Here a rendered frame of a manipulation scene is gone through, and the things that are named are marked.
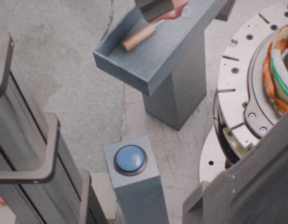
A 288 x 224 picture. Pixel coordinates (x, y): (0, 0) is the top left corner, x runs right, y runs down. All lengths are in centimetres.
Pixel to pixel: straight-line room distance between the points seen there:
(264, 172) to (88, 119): 177
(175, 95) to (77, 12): 139
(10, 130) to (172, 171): 36
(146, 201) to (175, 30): 29
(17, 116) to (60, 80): 135
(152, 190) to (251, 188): 51
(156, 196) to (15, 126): 24
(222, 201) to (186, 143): 74
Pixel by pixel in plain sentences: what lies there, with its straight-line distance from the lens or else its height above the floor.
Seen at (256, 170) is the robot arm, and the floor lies 146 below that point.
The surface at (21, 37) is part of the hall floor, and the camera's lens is 245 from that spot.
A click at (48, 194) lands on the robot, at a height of 84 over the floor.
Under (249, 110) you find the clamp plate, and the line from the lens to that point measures 88.
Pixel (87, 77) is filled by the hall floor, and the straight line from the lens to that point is 228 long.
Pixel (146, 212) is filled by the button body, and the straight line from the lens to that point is 102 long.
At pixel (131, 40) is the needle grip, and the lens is 103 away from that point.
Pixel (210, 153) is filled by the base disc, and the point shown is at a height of 80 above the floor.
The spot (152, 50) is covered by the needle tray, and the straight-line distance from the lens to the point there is 103.
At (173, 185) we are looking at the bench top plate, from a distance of 118.
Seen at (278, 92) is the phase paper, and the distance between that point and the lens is 87.
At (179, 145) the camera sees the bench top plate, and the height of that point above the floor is 78.
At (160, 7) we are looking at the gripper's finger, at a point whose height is 116.
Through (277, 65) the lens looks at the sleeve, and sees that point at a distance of 85.
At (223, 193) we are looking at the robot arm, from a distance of 48.
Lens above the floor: 186
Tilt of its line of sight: 60 degrees down
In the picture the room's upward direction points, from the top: 12 degrees counter-clockwise
